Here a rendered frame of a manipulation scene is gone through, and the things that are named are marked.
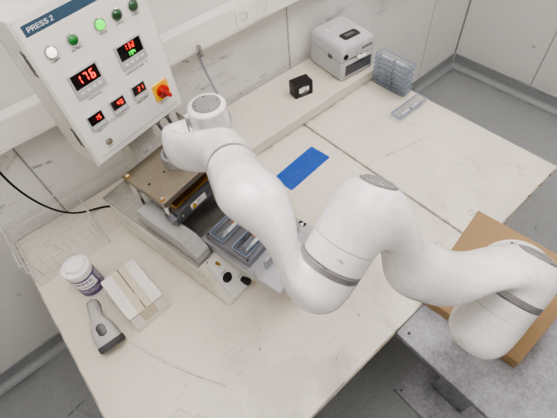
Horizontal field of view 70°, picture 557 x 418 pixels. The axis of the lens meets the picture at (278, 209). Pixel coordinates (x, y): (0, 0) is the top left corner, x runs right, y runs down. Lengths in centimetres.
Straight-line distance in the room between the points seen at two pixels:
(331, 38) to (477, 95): 166
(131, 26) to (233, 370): 96
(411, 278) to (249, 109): 133
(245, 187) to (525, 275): 50
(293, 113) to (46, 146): 95
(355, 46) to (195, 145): 124
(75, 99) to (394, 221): 83
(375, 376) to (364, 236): 149
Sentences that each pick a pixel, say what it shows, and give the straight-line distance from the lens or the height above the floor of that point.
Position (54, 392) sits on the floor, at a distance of 233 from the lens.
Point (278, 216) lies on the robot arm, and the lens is 54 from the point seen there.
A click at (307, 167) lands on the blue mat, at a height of 75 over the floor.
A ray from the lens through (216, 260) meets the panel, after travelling 122.
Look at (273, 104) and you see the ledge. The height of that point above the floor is 79.
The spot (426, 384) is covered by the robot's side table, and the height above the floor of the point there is 1.
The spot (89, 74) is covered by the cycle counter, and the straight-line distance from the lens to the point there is 111.
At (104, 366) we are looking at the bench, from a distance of 137.
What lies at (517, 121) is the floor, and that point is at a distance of 320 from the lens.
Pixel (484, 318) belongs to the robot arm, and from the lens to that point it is 84.
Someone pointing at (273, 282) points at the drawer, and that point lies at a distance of 108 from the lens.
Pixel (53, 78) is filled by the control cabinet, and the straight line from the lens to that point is 108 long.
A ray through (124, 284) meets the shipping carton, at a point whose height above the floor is 84.
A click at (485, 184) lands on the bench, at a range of 166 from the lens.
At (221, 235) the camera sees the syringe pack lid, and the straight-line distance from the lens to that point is 114.
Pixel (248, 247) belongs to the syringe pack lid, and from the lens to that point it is 110.
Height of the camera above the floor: 193
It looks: 53 degrees down
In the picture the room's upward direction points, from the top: 8 degrees counter-clockwise
